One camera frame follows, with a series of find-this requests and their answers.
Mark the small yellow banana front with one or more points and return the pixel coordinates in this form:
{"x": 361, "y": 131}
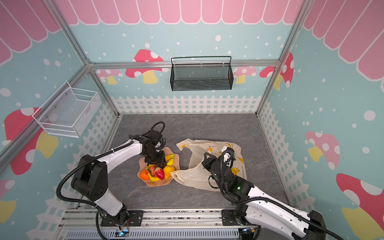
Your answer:
{"x": 153, "y": 178}

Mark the orange tangerine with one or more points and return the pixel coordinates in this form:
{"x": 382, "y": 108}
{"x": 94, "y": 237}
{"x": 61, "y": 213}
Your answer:
{"x": 145, "y": 175}

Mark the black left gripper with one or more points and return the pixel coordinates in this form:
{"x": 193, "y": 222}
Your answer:
{"x": 160, "y": 160}

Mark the beige plastic bag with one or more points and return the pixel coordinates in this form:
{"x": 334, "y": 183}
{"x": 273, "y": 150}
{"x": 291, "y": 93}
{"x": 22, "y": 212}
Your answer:
{"x": 196, "y": 176}

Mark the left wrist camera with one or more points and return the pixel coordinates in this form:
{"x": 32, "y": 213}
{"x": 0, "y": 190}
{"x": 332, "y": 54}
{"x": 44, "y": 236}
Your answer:
{"x": 156, "y": 138}

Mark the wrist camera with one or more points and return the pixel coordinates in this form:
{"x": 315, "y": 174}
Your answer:
{"x": 156, "y": 138}
{"x": 229, "y": 158}

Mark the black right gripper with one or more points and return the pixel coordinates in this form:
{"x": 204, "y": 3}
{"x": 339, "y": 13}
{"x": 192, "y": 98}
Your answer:
{"x": 210, "y": 161}

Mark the pink scalloped fruit bowl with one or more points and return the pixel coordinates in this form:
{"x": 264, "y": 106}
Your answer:
{"x": 176, "y": 165}

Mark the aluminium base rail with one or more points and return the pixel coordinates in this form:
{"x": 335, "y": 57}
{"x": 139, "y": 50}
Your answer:
{"x": 179, "y": 224}

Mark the black mesh wall basket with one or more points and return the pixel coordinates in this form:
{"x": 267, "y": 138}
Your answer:
{"x": 206, "y": 73}

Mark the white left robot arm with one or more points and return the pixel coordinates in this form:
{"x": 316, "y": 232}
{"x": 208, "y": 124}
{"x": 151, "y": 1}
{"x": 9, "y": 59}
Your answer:
{"x": 88, "y": 183}

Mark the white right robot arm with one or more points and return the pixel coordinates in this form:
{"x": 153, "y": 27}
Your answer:
{"x": 256, "y": 208}

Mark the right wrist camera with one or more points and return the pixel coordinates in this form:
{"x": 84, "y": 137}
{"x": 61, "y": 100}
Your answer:
{"x": 229, "y": 158}

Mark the white wire wall basket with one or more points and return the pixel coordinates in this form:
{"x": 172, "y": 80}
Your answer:
{"x": 68, "y": 112}

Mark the yellow lemon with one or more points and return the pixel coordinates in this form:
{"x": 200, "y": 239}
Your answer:
{"x": 168, "y": 170}

